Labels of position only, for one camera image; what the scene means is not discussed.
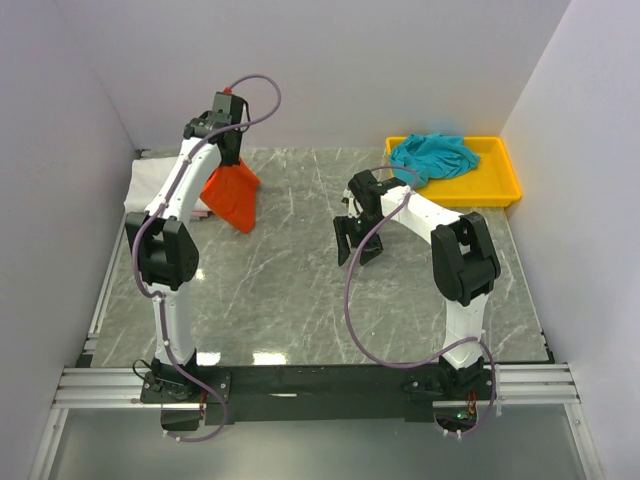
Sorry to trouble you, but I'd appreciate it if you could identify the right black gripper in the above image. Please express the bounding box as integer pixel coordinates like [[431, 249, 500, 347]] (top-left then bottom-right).
[[333, 212, 386, 266]]

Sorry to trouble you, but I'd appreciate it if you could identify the orange t-shirt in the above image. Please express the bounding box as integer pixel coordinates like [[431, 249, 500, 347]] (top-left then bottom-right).
[[199, 156, 260, 234]]

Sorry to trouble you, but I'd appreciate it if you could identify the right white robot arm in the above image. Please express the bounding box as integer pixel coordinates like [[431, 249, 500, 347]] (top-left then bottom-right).
[[333, 170, 501, 399]]

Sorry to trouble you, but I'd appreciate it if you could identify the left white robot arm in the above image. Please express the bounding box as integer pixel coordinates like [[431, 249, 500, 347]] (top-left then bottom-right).
[[125, 89, 259, 366]]

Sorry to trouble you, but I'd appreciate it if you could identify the folded white t-shirt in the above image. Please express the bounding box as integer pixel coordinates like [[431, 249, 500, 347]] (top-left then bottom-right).
[[124, 156, 204, 220]]

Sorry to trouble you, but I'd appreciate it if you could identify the teal t-shirt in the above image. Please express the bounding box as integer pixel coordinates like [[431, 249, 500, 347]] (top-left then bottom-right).
[[389, 133, 480, 189]]

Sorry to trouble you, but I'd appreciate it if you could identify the yellow plastic tray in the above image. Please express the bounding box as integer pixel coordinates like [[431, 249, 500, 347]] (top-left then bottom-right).
[[386, 136, 521, 207]]

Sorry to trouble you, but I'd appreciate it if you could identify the black base beam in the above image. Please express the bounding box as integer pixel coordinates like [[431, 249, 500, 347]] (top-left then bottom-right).
[[140, 361, 492, 431]]

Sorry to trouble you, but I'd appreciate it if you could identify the aluminium frame rail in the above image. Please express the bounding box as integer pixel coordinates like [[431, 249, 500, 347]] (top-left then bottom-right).
[[52, 364, 581, 409]]

